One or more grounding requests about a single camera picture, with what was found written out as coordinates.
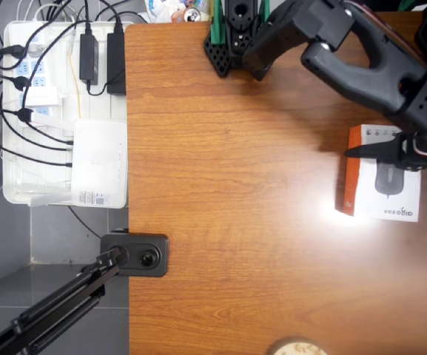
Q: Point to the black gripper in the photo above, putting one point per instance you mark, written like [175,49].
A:
[394,154]

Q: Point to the orange white mouse box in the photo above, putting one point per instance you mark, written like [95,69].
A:
[383,203]

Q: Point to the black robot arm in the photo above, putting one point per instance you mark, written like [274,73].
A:
[331,70]

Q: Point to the green table clamp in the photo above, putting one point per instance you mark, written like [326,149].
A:
[263,8]
[409,3]
[217,26]

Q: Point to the round wooden coaster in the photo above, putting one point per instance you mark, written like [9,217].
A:
[298,348]

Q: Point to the drink can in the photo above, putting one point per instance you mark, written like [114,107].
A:
[192,15]

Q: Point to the black boom stand base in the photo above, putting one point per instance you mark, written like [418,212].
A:
[157,244]

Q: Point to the printed plastic bag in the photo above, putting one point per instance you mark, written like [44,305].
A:
[165,9]

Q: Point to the wide black power adapter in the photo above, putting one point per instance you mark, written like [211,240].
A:
[116,63]

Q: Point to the white router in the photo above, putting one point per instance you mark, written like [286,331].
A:
[98,166]

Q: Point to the white plastic tray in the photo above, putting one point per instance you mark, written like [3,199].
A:
[98,107]

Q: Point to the slim black power adapter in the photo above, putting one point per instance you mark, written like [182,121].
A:
[89,59]

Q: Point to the white plug adapter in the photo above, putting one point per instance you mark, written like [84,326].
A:
[43,97]

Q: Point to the white power strip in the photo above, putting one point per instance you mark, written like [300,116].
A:
[39,68]

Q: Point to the black power plug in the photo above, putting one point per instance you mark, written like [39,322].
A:
[21,83]
[25,115]
[13,51]

